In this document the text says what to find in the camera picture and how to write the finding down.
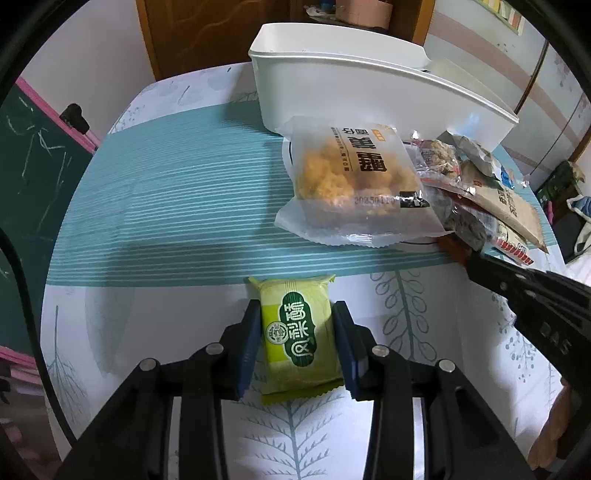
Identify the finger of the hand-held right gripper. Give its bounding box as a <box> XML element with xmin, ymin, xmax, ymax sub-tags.
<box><xmin>467</xmin><ymin>251</ymin><xmax>546</xmax><ymax>308</ymax></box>

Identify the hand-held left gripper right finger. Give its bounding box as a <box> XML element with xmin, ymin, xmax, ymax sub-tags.
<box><xmin>332</xmin><ymin>301</ymin><xmax>527</xmax><ymax>480</ymax></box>

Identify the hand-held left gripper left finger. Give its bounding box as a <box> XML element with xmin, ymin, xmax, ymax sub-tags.
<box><xmin>55</xmin><ymin>299</ymin><xmax>262</xmax><ymax>480</ymax></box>

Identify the green pastry packet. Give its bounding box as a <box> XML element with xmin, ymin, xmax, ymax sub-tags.
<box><xmin>247</xmin><ymin>274</ymin><xmax>348</xmax><ymax>407</ymax></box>

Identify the clear nut snack packet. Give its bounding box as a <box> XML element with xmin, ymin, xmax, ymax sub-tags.
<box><xmin>406</xmin><ymin>136</ymin><xmax>491</xmax><ymax>265</ymax></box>

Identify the white plastic storage bin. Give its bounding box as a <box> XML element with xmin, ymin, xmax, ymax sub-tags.
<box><xmin>248</xmin><ymin>23</ymin><xmax>520</xmax><ymax>154</ymax></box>

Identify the person's right hand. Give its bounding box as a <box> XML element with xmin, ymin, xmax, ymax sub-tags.
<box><xmin>528</xmin><ymin>384</ymin><xmax>574</xmax><ymax>472</ymax></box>

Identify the red white snack packet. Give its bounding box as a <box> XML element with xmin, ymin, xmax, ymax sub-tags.
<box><xmin>493</xmin><ymin>220</ymin><xmax>533</xmax><ymax>267</ymax></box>

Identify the brown cracker packet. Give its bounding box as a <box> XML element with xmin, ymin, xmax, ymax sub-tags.
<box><xmin>462</xmin><ymin>161</ymin><xmax>549</xmax><ymax>254</ymax></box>

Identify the blue cloth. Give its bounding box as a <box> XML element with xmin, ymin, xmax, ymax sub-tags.
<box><xmin>566</xmin><ymin>194</ymin><xmax>591</xmax><ymax>223</ymax></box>

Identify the green bag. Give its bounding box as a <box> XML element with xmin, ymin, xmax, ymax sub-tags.
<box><xmin>537</xmin><ymin>161</ymin><xmax>585</xmax><ymax>205</ymax></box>

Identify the blue white small packet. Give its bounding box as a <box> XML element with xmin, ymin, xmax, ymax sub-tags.
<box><xmin>438</xmin><ymin>130</ymin><xmax>516</xmax><ymax>191</ymax></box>

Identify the teal striped table runner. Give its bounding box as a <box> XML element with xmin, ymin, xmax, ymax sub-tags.
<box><xmin>45</xmin><ymin>99</ymin><xmax>472</xmax><ymax>288</ymax></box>

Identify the yellow pastry snack packet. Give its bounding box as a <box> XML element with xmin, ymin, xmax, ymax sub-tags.
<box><xmin>274</xmin><ymin>115</ymin><xmax>459</xmax><ymax>248</ymax></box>

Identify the floral wardrobe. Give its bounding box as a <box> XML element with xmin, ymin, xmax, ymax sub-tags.
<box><xmin>422</xmin><ymin>0</ymin><xmax>591</xmax><ymax>185</ymax></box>

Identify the pink framed chalkboard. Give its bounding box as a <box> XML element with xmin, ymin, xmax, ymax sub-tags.
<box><xmin>0</xmin><ymin>78</ymin><xmax>101</xmax><ymax>371</ymax></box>

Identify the wooden shelf unit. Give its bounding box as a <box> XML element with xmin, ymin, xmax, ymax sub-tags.
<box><xmin>295</xmin><ymin>0</ymin><xmax>435</xmax><ymax>47</ymax></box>

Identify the black clamp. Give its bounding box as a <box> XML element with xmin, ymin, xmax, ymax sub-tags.
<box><xmin>59</xmin><ymin>103</ymin><xmax>91</xmax><ymax>137</ymax></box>

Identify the pink basket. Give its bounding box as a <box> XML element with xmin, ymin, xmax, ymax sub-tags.
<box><xmin>335</xmin><ymin>0</ymin><xmax>394</xmax><ymax>27</ymax></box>

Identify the wooden door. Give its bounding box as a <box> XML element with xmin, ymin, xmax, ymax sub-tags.
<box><xmin>135</xmin><ymin>0</ymin><xmax>306</xmax><ymax>82</ymax></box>

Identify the black cable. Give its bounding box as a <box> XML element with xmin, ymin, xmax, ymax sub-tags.
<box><xmin>0</xmin><ymin>228</ymin><xmax>77</xmax><ymax>446</ymax></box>

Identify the wall poster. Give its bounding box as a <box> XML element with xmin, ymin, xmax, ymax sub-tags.
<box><xmin>488</xmin><ymin>0</ymin><xmax>528</xmax><ymax>34</ymax></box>

